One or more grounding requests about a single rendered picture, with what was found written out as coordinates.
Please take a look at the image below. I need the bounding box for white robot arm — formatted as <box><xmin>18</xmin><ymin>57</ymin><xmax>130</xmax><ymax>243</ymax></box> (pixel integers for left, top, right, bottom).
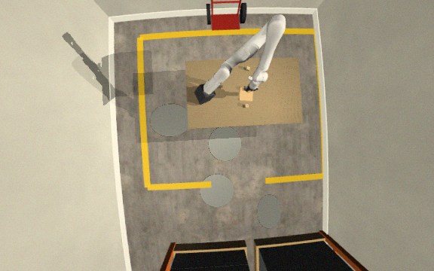
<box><xmin>203</xmin><ymin>14</ymin><xmax>286</xmax><ymax>94</ymax></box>

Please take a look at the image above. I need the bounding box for tan square mat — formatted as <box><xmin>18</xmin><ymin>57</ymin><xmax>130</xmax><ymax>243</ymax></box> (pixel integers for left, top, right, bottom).
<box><xmin>240</xmin><ymin>87</ymin><xmax>253</xmax><ymax>101</ymax></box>

